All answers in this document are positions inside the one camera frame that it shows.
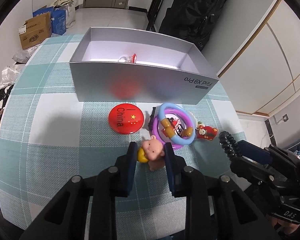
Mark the white plastic packaging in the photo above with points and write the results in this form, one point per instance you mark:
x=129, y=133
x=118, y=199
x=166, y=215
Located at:
x=10, y=73

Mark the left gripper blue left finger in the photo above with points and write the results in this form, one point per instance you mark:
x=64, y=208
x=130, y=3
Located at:
x=115, y=181

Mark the black backpack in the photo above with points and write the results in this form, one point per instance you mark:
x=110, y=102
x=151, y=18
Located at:
x=192, y=20

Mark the silver phone box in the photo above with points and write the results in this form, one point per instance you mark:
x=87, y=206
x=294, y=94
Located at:
x=131, y=65

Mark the blue cardboard box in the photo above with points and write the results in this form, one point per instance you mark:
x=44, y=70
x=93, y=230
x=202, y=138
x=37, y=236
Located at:
x=58, y=19

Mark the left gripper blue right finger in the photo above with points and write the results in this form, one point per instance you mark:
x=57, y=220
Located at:
x=186, y=181

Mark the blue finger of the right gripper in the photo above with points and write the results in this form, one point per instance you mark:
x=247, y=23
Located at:
x=257, y=154

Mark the white China pin badge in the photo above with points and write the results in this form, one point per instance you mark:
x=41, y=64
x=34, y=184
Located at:
x=177, y=125

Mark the pink pig figurine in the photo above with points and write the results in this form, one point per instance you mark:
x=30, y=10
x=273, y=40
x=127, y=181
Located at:
x=152, y=152

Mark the teal plaid tablecloth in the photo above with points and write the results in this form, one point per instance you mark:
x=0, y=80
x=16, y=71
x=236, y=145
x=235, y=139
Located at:
x=47, y=136

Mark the red China badge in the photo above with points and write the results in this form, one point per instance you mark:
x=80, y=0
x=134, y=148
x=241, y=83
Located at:
x=126, y=118

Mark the red cartoon charm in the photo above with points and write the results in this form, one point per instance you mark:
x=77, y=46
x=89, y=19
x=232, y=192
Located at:
x=206, y=132

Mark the beige tote bag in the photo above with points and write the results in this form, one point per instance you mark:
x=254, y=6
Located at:
x=69, y=7

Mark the brown cardboard box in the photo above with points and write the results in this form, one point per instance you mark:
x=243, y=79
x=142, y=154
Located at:
x=35, y=30

